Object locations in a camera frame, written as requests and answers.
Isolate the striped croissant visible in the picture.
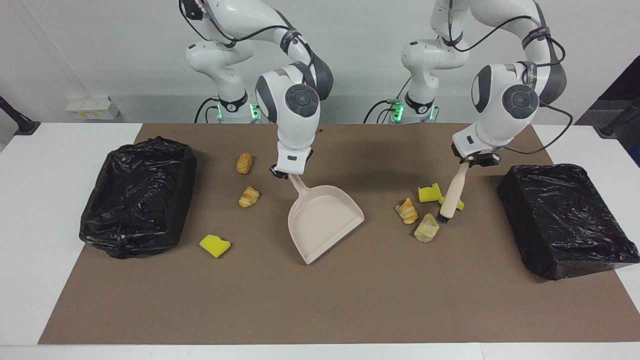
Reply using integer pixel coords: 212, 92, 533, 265
395, 198, 419, 225
238, 186, 261, 208

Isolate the beige brush with black bristles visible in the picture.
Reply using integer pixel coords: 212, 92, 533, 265
436, 161, 472, 224

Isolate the beige plastic dustpan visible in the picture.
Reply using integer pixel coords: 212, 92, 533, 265
287, 173, 365, 266

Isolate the tan puff pastry piece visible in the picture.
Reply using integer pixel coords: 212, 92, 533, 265
414, 213, 440, 243

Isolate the black bag-wrapped bin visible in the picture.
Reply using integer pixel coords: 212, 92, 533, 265
497, 163, 640, 281

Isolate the open black bag-lined bin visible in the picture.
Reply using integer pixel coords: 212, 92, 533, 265
79, 135, 198, 260

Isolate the black stand foot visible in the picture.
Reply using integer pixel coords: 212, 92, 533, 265
0, 96, 42, 136
598, 97, 640, 139

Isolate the brown table mat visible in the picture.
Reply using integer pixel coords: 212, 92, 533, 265
38, 123, 640, 345

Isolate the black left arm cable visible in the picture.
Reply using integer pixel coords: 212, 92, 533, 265
447, 15, 574, 153

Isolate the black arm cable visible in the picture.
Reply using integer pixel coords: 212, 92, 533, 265
179, 0, 321, 61
447, 15, 574, 153

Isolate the black base cable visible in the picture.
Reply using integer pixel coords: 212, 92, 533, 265
362, 99, 401, 124
194, 97, 221, 124

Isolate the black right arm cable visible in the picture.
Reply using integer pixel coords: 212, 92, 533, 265
179, 0, 321, 61

